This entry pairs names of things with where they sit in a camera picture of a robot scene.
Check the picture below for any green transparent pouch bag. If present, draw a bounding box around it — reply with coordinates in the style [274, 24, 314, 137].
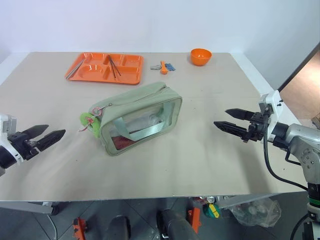
[88, 81, 183, 157]

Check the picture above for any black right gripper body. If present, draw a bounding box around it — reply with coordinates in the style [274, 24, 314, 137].
[241, 111, 272, 144]

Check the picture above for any green plush zipper charm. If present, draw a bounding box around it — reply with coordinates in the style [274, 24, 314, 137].
[79, 111, 102, 139]

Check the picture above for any orange plastic bowl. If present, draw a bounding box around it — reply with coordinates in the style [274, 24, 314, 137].
[190, 48, 213, 67]

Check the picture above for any orange compartment tray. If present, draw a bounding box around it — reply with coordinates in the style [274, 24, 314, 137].
[64, 52, 145, 86]

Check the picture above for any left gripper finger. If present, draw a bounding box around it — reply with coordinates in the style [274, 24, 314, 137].
[37, 129, 67, 152]
[23, 124, 50, 141]

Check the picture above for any brown wooden board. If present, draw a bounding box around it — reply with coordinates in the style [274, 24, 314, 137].
[277, 42, 320, 121]

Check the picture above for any dark chopstick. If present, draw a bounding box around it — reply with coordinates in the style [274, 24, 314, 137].
[108, 55, 122, 77]
[107, 55, 119, 78]

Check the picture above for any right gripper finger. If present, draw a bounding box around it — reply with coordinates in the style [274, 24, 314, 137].
[213, 120, 250, 141]
[224, 108, 255, 121]

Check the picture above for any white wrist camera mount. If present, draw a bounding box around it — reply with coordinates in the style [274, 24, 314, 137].
[0, 114, 25, 166]
[258, 89, 282, 146]

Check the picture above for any dark rounded shape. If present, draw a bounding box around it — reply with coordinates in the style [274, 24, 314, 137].
[156, 208, 201, 240]

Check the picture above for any orange clamp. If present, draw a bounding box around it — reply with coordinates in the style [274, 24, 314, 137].
[72, 216, 88, 240]
[187, 206, 203, 235]

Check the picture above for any clear plastic bag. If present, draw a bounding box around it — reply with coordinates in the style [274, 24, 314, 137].
[228, 198, 283, 228]

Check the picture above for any grey table frame bar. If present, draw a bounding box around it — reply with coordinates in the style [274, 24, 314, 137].
[216, 192, 276, 210]
[0, 200, 61, 216]

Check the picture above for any grey chopstick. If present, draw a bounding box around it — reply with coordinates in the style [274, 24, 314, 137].
[65, 55, 86, 80]
[66, 56, 87, 80]

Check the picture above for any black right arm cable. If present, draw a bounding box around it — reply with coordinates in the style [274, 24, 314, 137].
[262, 138, 309, 192]

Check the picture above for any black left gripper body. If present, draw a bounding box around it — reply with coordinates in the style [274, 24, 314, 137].
[7, 131, 42, 161]

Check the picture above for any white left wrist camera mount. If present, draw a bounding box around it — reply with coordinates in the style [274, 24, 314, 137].
[0, 114, 25, 166]

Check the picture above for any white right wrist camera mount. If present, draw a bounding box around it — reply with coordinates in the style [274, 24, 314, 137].
[258, 89, 282, 146]

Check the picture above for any green yellow plastic item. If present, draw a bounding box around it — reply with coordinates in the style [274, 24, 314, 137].
[202, 202, 221, 219]

